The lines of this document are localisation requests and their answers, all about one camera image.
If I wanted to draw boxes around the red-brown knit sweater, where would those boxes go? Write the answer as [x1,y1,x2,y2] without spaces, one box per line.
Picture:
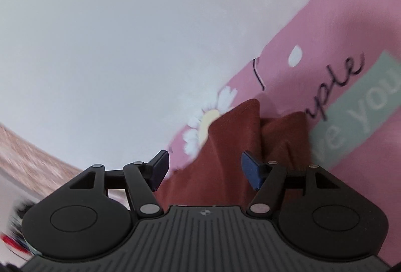
[155,99,314,208]

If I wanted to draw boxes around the beige patterned curtain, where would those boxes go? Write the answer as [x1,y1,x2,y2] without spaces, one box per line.
[0,123,84,198]

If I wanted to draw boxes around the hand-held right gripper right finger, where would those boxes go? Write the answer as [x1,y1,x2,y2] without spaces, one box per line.
[241,151,371,218]

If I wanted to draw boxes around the pink floral bedsheet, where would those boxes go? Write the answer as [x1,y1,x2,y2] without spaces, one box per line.
[107,0,401,263]

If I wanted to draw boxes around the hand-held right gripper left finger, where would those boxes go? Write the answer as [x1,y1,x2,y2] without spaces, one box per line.
[38,150,170,218]

